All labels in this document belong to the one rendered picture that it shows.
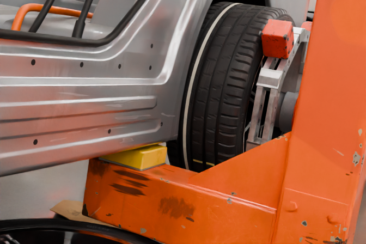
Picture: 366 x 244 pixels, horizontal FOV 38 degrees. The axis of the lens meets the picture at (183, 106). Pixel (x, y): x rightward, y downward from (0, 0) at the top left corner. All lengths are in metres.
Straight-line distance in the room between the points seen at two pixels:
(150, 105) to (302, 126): 0.38
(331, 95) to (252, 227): 0.35
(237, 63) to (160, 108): 0.29
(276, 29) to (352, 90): 0.45
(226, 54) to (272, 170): 0.45
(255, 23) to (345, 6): 0.50
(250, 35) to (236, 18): 0.09
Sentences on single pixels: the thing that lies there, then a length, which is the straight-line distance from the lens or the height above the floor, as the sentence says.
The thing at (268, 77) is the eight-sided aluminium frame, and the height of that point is 0.96.
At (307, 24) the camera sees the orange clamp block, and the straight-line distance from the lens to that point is 1.99.
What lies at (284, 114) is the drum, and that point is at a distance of 1.75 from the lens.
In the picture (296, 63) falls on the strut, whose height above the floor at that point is 1.01.
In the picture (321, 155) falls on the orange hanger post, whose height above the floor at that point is 0.83.
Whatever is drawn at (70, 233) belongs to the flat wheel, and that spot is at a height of 0.50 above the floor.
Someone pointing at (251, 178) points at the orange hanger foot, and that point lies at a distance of 1.28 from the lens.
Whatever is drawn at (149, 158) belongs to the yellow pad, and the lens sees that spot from 1.41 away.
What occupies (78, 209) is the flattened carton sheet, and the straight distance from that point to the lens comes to 3.10.
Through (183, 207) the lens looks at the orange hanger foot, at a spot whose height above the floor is 0.63.
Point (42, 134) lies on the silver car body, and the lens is 1.03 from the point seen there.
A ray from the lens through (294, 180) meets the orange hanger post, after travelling 1.22.
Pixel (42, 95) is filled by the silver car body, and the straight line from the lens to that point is 1.00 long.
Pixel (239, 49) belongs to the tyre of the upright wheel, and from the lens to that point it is 1.58.
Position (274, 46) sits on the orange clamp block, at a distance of 1.58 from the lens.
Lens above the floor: 1.03
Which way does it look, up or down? 7 degrees down
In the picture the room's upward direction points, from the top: 9 degrees clockwise
